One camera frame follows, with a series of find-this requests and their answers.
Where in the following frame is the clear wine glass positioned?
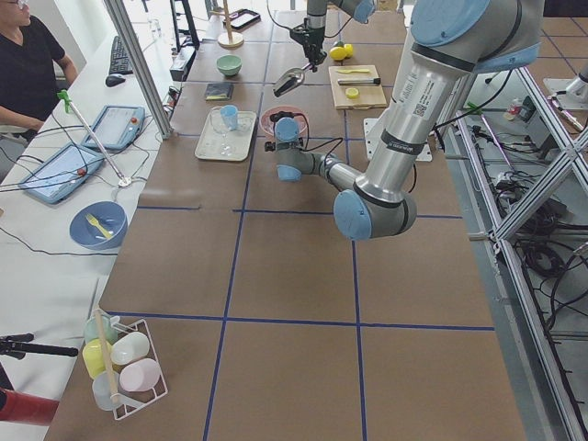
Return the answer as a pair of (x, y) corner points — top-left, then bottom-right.
(210, 107), (232, 157)

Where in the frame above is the blue bowl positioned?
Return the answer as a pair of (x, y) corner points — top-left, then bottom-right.
(69, 201), (128, 251)

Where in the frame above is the green bowl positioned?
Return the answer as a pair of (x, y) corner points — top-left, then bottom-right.
(216, 54), (243, 77)

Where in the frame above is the pink bowl of ice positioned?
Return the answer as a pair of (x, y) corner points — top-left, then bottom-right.
(260, 106), (308, 141)

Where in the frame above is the teach pendant tablet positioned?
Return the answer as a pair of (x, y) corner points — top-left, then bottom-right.
(18, 142), (105, 205)
(91, 105), (146, 152)

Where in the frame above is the cream serving tray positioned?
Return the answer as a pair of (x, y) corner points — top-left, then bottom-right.
(195, 107), (257, 162)

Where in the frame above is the white wire cup rack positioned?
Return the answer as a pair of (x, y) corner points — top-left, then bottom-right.
(92, 309), (168, 421)

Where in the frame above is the far teach pendant tablet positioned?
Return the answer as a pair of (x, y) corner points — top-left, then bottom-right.
(91, 105), (146, 152)

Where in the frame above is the pink plastic cup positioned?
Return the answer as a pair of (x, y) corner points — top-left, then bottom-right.
(119, 358), (161, 392)

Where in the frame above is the black keyboard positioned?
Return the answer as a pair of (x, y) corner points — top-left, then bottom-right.
(108, 36), (133, 75)

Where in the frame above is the yellow lemon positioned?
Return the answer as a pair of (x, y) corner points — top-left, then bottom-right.
(329, 46), (347, 62)
(344, 43), (355, 58)

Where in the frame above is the near teach pendant tablet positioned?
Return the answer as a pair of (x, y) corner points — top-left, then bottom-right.
(18, 142), (105, 205)

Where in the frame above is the light blue cup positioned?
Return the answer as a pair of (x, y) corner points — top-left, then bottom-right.
(220, 105), (239, 130)

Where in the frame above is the black computer mouse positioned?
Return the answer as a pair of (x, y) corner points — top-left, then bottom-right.
(105, 73), (126, 87)

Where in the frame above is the metal ice scoop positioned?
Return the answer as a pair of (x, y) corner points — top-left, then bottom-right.
(272, 63), (317, 97)

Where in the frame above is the wooden stand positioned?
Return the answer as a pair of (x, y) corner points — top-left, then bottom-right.
(217, 0), (244, 50)

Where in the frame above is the yellow plastic cup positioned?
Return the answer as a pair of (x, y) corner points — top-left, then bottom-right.
(82, 338), (106, 379)

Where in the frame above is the wooden cutting board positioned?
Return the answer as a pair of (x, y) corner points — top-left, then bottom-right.
(329, 64), (388, 109)

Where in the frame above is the red fire extinguisher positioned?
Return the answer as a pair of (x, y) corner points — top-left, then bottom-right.
(0, 388), (60, 426)

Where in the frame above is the white plastic cup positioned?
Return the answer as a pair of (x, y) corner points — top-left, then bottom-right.
(110, 332), (150, 366)

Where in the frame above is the aluminium frame post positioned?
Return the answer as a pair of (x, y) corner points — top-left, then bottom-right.
(104, 0), (173, 140)

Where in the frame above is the grey folded cloth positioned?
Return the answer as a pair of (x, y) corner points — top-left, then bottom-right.
(204, 82), (233, 101)

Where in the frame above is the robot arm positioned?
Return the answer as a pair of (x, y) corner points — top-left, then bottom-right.
(289, 0), (376, 72)
(275, 1), (544, 240)

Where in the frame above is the yellow plastic fork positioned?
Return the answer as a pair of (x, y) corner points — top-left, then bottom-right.
(85, 213), (112, 240)

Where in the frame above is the lemon half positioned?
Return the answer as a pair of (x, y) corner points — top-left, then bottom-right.
(345, 87), (360, 99)

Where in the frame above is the person in black shirt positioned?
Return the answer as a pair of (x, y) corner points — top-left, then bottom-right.
(1, 1), (78, 141)

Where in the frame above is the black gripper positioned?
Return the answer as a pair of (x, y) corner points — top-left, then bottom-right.
(302, 28), (323, 72)

